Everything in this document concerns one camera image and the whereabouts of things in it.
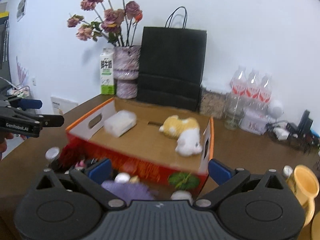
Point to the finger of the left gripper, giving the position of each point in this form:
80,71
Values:
25,103

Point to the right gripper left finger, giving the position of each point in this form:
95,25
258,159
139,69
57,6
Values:
91,172

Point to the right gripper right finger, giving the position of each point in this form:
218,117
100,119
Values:
226,176

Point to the purple fabric pouch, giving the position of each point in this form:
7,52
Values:
128,191

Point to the white round brush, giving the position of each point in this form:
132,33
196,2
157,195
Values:
182,195

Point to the translucent plastic box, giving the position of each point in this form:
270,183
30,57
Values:
120,123

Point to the white yellow plush toy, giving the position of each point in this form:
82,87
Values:
186,132

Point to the red cardboard box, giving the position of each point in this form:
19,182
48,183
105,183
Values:
142,151

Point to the red rose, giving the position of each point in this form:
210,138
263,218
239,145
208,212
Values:
77,164

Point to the small white round cap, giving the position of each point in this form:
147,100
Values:
52,154

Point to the left hand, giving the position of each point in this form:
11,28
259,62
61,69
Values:
4,136

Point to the jar of seeds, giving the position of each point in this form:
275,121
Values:
212,103

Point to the clear glass cup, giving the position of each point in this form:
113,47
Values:
234,111

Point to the water bottle left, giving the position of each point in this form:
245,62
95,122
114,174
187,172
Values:
238,85

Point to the water bottle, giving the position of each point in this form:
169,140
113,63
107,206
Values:
252,87
265,91
238,85

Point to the water bottle middle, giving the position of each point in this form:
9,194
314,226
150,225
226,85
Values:
252,87

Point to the yellow bear mug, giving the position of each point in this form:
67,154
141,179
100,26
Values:
305,186

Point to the black stand device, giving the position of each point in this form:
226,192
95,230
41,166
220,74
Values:
301,136

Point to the water bottle right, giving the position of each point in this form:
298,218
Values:
265,91

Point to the milk carton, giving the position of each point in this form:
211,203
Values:
106,72

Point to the purple ceramic vase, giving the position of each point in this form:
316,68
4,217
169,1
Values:
126,71

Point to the black paper bag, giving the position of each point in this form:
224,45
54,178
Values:
171,66

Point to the dried pink flowers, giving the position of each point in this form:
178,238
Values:
117,26

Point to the wire rack with items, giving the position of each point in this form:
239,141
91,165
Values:
15,92

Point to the white charger with cables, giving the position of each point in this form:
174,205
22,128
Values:
282,130

